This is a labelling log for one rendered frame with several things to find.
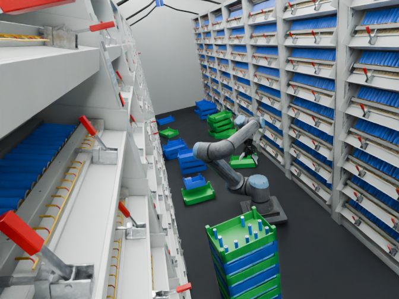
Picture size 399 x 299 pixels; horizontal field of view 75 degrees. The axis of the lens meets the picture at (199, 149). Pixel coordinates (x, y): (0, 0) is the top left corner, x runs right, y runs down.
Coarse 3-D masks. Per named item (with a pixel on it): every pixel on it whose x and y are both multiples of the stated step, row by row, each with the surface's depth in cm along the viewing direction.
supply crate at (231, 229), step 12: (240, 216) 143; (252, 216) 146; (216, 228) 140; (228, 228) 143; (240, 228) 141; (252, 228) 139; (264, 228) 138; (216, 240) 136; (228, 240) 135; (240, 240) 133; (252, 240) 132; (264, 240) 127; (216, 252) 129; (228, 252) 121; (240, 252) 124
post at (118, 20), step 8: (120, 16) 181; (120, 24) 176; (120, 32) 178; (128, 48) 183; (128, 56) 185; (136, 80) 192; (136, 88) 194; (144, 104) 200; (144, 112) 202; (168, 192) 233
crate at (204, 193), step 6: (204, 186) 268; (210, 186) 266; (186, 192) 267; (192, 192) 268; (198, 192) 266; (204, 192) 264; (210, 192) 262; (186, 198) 260; (192, 198) 258; (198, 198) 249; (204, 198) 250; (210, 198) 252; (186, 204) 249
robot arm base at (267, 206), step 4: (268, 200) 206; (252, 204) 210; (256, 204) 206; (260, 204) 205; (264, 204) 204; (268, 204) 206; (272, 204) 209; (256, 208) 206; (260, 208) 205; (264, 208) 204; (268, 208) 205; (272, 208) 207; (260, 212) 205; (264, 212) 205; (268, 212) 205
